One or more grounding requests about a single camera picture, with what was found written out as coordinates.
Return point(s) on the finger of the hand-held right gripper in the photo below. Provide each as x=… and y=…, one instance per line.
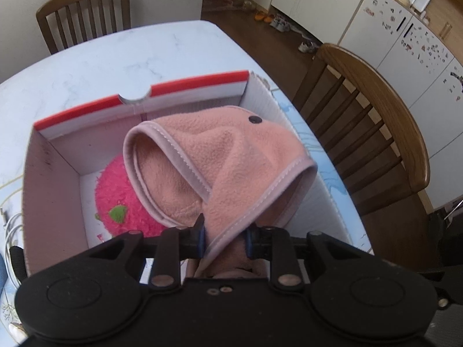
x=452, y=282

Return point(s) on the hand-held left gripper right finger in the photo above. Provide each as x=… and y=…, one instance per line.
x=278, y=253

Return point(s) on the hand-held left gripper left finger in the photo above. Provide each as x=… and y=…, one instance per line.
x=170, y=253

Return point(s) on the pink strawberry plush toy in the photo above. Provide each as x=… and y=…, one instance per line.
x=115, y=195

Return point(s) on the pink fleece hat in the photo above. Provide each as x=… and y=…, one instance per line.
x=224, y=151

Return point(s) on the red cardboard box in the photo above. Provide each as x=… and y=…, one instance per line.
x=47, y=188

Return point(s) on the white sneaker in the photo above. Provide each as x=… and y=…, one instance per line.
x=309, y=47

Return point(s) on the sticker-covered white cabinet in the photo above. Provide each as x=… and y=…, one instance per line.
x=401, y=54

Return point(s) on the orange slipper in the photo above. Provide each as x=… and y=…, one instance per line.
x=259, y=17
x=270, y=18

